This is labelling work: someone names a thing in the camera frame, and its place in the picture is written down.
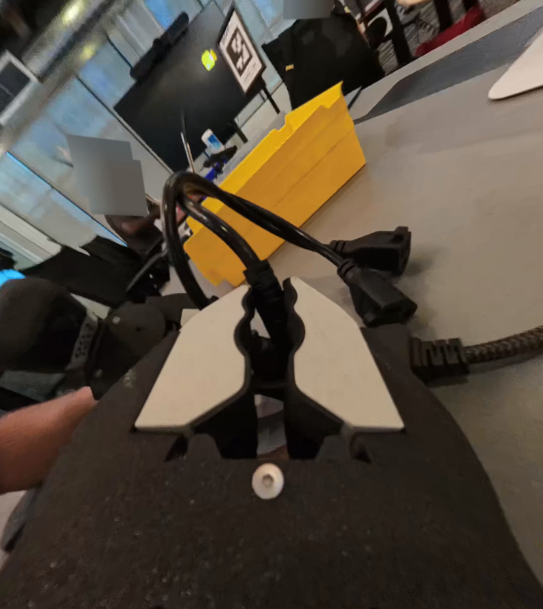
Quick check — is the red cloth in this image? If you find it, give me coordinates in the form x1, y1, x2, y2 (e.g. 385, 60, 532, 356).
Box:
414, 5, 486, 58

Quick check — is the grey desk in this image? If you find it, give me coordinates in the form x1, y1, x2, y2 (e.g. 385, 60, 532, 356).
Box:
159, 0, 543, 609

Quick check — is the yellow plastic bin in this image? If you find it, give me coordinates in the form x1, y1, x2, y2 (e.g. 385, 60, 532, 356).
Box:
183, 81, 367, 286

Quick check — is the black-and-white marker sign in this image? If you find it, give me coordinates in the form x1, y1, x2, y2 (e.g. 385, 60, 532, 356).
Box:
217, 5, 267, 96

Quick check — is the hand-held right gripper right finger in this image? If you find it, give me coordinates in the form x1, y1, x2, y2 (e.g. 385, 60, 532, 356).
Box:
283, 277, 405, 458

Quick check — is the white rounded board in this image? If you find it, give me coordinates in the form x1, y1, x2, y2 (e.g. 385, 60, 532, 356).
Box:
488, 0, 543, 101

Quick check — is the black two-socket splitter cord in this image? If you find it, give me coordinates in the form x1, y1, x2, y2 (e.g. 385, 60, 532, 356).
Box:
162, 170, 418, 381

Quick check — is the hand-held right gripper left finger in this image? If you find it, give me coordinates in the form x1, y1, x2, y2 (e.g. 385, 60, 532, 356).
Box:
133, 285, 259, 458

